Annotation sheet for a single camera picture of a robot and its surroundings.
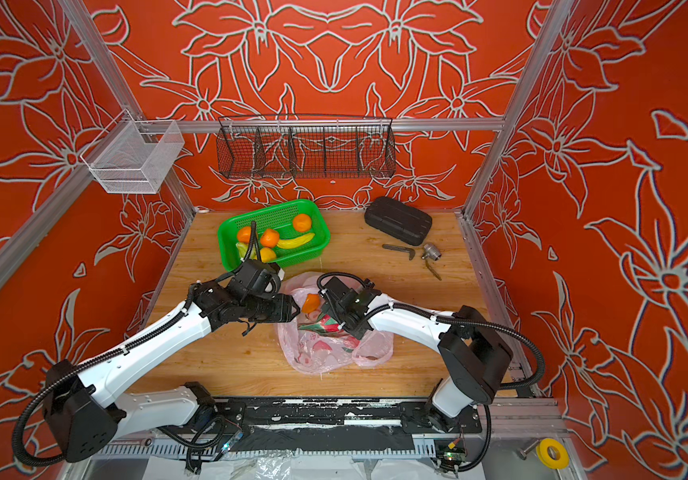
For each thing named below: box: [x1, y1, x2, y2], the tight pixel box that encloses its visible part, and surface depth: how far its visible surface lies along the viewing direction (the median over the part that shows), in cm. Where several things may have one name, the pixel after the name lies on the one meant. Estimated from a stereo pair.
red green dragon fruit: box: [299, 315, 340, 334], surface depth 85 cm
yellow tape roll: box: [536, 438, 570, 470], surface depth 68 cm
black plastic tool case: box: [364, 196, 433, 245], surface depth 110 cm
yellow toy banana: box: [277, 233, 315, 249], surface depth 109 cm
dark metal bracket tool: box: [382, 244, 416, 261], surface depth 109 cm
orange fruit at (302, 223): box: [294, 214, 312, 233], surface depth 112 cm
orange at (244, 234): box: [238, 226, 251, 244], surface depth 108 cm
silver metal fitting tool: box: [422, 243, 442, 261], surface depth 105 cm
